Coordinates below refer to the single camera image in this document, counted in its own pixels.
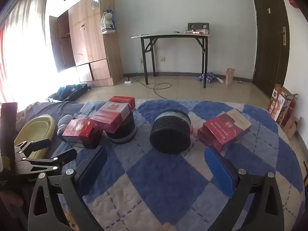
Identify pale yellow plastic basin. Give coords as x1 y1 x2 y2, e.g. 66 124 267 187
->
13 114 56 159

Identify white plastic bag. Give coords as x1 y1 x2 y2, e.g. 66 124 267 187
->
101 10 115 34

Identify black-legged folding table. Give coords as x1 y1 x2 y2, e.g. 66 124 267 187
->
131 33 213 89

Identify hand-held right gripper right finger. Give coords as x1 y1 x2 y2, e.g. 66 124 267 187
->
204 146 285 231

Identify black suitcase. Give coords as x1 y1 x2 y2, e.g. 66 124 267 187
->
48 83 88 101

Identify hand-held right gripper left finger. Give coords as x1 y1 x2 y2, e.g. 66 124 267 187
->
28 146 108 231

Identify brass door handle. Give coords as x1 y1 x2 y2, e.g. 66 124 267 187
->
279 27 287 46

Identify blue white checkered blanket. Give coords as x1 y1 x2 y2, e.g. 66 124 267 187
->
58 99 306 231

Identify blue patterned cloth pile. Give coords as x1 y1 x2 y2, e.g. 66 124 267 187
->
197 72 218 83

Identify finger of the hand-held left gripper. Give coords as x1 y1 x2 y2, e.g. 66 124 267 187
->
15 148 78 184
14 138 52 155

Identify black foam cylinder grey band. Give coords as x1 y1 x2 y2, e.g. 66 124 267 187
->
149 109 192 154
105 112 137 145

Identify white grey handheld device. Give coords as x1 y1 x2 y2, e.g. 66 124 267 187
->
57 124 71 140

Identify dark brown door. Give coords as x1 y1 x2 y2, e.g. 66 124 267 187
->
251 0 290 99

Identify colourful printed cardboard box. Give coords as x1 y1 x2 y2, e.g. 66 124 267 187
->
267 84 294 126

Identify pink paper bag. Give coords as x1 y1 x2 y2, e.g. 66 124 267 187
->
225 68 235 86

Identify wooden wardrobe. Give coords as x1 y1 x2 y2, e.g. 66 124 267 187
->
49 0 124 87

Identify plain brown cardboard box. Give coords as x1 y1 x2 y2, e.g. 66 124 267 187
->
284 115 301 139

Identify small red gold-print box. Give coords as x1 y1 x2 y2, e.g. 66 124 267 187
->
62 119 101 145

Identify navy bed sheet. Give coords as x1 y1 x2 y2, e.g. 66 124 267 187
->
17 101 85 154

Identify red box white sides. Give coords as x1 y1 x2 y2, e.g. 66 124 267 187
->
90 102 131 134

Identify black floor cable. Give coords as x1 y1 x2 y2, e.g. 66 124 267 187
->
131 76 172 99

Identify light curtain red edge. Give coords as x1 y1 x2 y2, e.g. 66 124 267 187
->
0 0 49 112

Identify large red carton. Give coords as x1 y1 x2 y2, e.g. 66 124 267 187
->
197 128 225 152
203 112 252 148

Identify dark chair back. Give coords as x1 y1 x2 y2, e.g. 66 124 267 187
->
188 23 210 34

